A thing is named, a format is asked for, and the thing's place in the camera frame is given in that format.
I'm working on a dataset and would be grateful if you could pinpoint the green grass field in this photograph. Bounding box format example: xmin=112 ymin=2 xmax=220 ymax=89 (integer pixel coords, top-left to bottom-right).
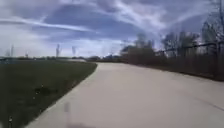
xmin=0 ymin=59 xmax=98 ymax=128

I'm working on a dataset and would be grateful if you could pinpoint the row of distant pylons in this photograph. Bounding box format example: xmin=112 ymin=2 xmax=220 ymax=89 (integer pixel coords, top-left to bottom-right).
xmin=3 ymin=43 xmax=78 ymax=59

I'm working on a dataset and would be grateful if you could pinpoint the pale concrete path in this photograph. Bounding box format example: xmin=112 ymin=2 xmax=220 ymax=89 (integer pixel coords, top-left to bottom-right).
xmin=25 ymin=62 xmax=224 ymax=128

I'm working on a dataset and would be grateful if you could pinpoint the dark fence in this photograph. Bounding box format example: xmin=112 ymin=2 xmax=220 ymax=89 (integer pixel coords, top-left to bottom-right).
xmin=121 ymin=41 xmax=224 ymax=82

